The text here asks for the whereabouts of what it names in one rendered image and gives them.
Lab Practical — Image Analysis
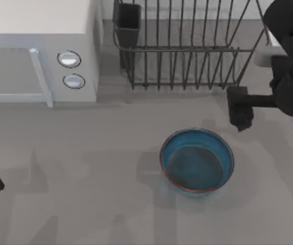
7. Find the pale grey rounded box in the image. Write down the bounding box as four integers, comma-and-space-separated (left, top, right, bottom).
253, 47, 288, 69

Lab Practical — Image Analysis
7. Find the blue bowl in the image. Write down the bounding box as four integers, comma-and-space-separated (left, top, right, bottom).
159, 128, 235, 199

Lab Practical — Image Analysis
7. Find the black cutlery holder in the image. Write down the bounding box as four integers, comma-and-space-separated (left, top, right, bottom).
112, 0, 142, 70

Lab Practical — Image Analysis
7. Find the small microwave knob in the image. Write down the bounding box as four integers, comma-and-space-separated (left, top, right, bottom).
62, 73, 86, 90

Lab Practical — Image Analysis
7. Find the large microwave knob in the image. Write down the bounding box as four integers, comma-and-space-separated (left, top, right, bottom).
57, 50, 82, 69

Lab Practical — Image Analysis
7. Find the pale microwave oven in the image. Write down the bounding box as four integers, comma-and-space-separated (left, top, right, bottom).
0, 0, 99, 108

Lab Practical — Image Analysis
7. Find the microwave glass door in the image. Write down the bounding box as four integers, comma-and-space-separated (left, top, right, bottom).
0, 47, 54, 108

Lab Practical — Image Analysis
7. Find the dark wire dish rack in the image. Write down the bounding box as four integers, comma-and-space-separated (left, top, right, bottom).
112, 0, 273, 91

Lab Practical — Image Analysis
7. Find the pale microwave door handle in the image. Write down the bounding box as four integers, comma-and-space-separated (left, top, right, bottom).
29, 48, 54, 108

